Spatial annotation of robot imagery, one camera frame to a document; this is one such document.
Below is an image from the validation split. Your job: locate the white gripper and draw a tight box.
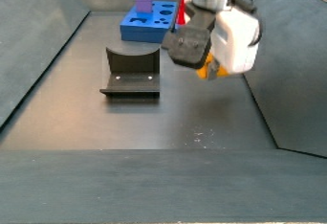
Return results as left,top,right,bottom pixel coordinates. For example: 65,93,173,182
210,7,258,75

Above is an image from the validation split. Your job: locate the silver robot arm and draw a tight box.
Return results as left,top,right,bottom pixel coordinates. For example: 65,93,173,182
192,0,263,79

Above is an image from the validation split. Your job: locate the blue shape sorter board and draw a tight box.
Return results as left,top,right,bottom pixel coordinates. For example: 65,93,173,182
120,1,176,43

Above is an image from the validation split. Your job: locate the black curved fixture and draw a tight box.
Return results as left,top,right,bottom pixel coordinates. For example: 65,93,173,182
100,49,160,97

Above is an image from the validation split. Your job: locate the red hexagonal prism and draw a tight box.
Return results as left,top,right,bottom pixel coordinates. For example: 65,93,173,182
174,0,185,26

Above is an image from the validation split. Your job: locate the purple rectangular block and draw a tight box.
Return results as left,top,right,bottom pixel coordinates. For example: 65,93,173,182
134,0,152,13

